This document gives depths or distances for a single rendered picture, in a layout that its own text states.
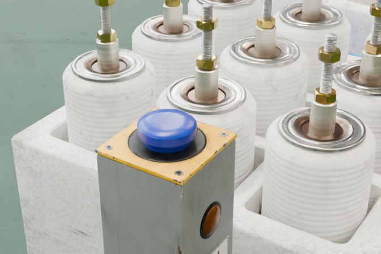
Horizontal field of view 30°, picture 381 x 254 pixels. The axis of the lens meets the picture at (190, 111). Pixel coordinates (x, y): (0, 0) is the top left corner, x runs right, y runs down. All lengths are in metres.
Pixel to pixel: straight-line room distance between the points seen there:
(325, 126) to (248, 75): 0.14
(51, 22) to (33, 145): 0.80
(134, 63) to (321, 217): 0.25
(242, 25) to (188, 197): 0.46
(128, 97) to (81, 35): 0.76
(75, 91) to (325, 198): 0.27
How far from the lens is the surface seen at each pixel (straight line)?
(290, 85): 0.74
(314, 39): 0.83
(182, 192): 0.45
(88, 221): 0.75
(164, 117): 0.48
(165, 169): 0.45
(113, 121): 0.71
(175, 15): 0.80
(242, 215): 0.64
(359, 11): 1.10
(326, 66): 0.60
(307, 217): 0.62
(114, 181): 0.48
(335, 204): 0.62
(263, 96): 0.74
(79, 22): 1.52
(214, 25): 0.64
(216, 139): 0.48
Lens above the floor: 0.57
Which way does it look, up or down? 29 degrees down
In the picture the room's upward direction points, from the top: straight up
